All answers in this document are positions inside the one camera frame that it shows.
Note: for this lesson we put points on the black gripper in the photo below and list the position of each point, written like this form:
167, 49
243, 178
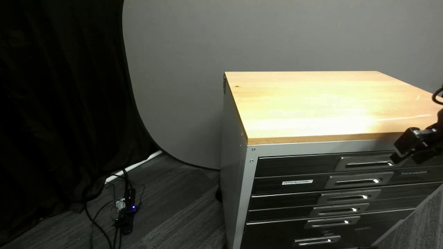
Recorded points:
438, 121

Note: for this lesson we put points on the black yellow stubby screwdriver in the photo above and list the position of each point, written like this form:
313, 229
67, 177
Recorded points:
406, 145

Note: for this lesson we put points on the black front cabinet drawer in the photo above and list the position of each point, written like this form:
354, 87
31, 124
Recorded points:
277, 200
272, 215
264, 243
268, 231
295, 164

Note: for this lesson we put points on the black drawer with white label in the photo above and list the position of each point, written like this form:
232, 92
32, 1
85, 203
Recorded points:
268, 185

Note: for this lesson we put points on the grey textured panel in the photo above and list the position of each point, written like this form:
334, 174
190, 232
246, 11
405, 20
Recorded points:
420, 225

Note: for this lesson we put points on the wooden cabinet countertop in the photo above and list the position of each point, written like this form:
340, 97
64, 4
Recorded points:
323, 101

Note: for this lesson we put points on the grey metal tool cabinet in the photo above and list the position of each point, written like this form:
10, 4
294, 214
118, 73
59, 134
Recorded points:
233, 160

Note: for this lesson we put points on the grey fabric backdrop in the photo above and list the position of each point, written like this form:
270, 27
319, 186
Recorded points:
185, 69

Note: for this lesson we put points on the black power strip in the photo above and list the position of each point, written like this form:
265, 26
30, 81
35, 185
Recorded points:
125, 221

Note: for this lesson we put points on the white plug adapter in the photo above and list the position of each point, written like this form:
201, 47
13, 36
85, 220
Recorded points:
120, 203

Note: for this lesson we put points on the black fabric curtain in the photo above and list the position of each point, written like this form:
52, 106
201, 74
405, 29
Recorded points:
56, 91

